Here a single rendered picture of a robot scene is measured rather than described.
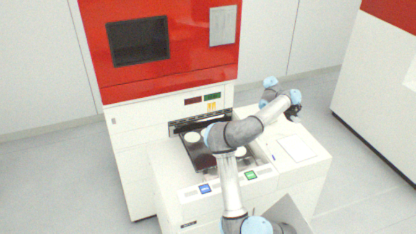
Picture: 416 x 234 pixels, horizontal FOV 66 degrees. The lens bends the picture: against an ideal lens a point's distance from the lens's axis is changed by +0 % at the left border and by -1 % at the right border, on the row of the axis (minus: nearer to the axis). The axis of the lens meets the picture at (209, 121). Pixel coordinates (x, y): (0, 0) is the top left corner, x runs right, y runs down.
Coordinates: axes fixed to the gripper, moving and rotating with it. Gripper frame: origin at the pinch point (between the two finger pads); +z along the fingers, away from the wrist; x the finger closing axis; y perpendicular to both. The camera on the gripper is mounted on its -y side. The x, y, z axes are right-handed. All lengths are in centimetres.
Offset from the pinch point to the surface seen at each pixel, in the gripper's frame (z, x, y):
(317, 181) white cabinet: 31.8, -20.7, 5.0
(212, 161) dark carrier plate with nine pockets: -16, -42, -32
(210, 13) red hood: -77, 10, -13
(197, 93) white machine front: -42, -9, -45
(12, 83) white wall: -113, -36, -237
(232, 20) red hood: -66, 17, -11
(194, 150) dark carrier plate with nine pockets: -23, -39, -44
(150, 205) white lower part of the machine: 9, -71, -108
